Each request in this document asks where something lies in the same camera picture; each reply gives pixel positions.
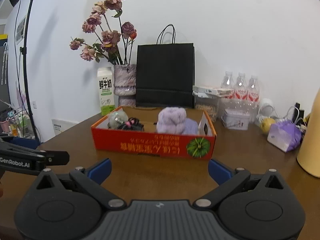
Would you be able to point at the purple ceramic vase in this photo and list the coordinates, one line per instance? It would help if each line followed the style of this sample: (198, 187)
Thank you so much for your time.
(125, 84)

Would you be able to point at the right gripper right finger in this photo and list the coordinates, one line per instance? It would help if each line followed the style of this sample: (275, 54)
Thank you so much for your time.
(229, 183)

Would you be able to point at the yellow green pear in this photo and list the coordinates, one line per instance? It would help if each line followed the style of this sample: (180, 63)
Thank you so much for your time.
(265, 125)

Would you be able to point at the black light stand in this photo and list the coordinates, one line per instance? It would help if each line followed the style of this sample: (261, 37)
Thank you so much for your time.
(25, 77)

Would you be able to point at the green white milk carton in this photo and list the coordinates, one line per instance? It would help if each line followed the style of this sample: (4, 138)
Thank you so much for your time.
(106, 90)

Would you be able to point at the red cardboard pumpkin box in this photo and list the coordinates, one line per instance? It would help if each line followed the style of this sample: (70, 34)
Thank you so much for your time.
(190, 146)

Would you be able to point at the white rectangular tin box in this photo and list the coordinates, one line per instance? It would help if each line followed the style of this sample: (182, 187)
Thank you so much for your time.
(236, 119)

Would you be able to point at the left water bottle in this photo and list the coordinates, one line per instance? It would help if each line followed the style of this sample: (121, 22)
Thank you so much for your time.
(227, 83)

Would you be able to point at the purple white tissue pack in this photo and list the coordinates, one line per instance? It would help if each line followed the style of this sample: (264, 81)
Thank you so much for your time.
(284, 135)

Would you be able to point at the yellow thermos jug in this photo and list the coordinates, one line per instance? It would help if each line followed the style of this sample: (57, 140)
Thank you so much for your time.
(308, 156)

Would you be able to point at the water bottle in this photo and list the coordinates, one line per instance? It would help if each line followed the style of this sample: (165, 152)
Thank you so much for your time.
(253, 93)
(227, 83)
(241, 92)

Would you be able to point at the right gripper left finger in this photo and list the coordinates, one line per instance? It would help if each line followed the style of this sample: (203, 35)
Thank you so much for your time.
(89, 180)

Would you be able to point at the black paper shopping bag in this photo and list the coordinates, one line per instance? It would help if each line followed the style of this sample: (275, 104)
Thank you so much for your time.
(165, 73)

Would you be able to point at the purple knitted drawstring bag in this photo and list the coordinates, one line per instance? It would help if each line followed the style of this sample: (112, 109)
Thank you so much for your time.
(191, 127)

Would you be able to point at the right water bottle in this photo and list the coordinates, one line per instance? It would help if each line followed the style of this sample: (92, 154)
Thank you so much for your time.
(253, 93)

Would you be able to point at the middle water bottle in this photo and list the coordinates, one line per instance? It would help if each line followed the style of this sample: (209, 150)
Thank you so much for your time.
(241, 92)

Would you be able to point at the dried pink rose bouquet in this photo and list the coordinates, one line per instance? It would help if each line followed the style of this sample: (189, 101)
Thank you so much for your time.
(111, 44)

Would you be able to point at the clear food storage container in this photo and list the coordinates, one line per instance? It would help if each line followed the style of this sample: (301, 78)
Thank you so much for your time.
(207, 99)

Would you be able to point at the white round charger with cable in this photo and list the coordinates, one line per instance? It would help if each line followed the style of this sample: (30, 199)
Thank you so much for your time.
(266, 109)

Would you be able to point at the iridescent pouch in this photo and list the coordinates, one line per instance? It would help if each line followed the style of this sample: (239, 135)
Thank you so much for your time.
(116, 119)

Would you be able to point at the fluffy lilac plush pouch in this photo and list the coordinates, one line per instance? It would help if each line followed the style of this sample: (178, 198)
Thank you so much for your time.
(171, 120)

